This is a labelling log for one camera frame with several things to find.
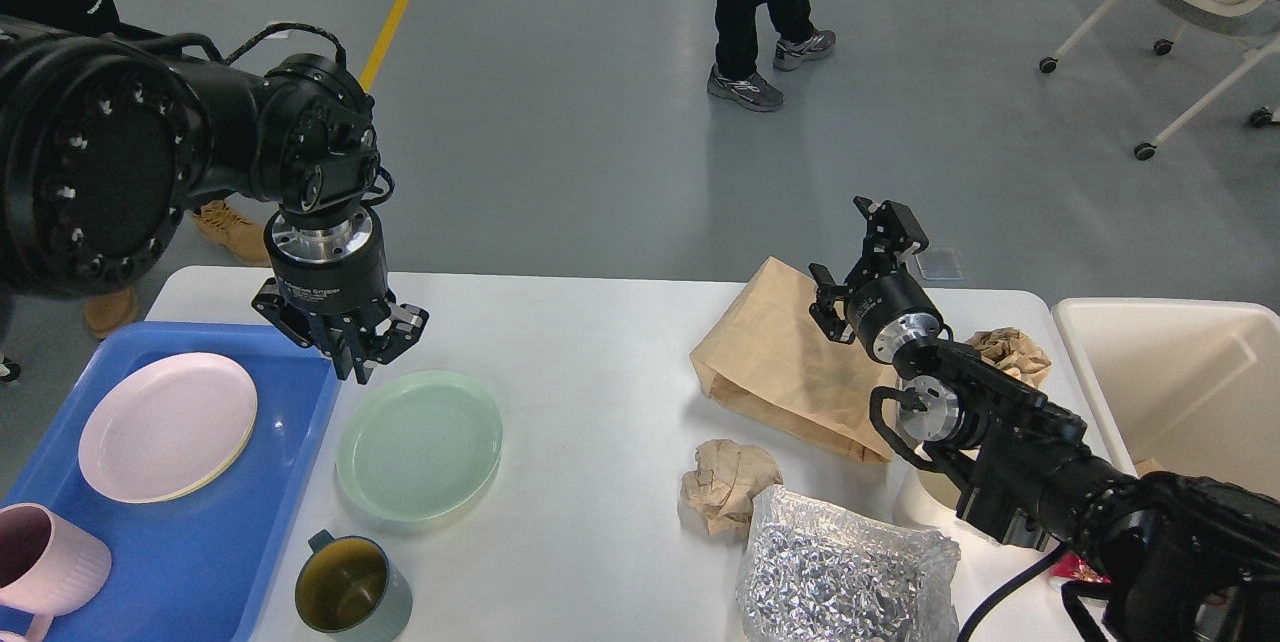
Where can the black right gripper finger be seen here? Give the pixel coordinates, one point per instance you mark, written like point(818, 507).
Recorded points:
point(893, 235)
point(833, 324)

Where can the white plastic bin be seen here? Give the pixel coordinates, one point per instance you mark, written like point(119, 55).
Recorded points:
point(1189, 386)

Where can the brown paper ball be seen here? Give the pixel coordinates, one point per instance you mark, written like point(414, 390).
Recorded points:
point(724, 483)

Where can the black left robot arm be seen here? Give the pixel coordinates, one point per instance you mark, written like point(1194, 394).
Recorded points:
point(108, 141)

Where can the green mug yellow inside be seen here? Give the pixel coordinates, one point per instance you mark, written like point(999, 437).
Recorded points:
point(350, 590)

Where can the brown paper bag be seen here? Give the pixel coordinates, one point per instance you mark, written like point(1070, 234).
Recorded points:
point(767, 359)

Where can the pink mug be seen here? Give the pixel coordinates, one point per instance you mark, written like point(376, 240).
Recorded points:
point(49, 567)

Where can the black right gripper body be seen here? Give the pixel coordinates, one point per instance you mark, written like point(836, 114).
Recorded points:
point(886, 312)

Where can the pink plate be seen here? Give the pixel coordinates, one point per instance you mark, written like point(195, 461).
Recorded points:
point(169, 428)

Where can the blue plastic tray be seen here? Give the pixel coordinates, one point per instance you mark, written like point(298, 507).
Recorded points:
point(197, 568)

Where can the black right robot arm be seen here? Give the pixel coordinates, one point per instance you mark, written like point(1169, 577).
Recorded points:
point(1182, 558)

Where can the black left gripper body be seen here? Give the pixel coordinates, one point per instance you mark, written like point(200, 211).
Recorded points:
point(330, 266)

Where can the white cup under arm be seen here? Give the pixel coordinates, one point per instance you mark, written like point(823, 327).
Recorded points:
point(925, 500)

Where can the silver foil bubble bag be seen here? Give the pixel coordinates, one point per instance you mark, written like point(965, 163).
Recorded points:
point(815, 571)

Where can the crumpled paper ball right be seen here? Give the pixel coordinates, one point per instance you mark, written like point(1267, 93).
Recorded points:
point(1014, 353)

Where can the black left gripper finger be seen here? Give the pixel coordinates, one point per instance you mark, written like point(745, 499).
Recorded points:
point(380, 332)
point(303, 328)

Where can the light green plate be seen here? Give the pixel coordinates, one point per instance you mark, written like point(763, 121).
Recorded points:
point(420, 447)

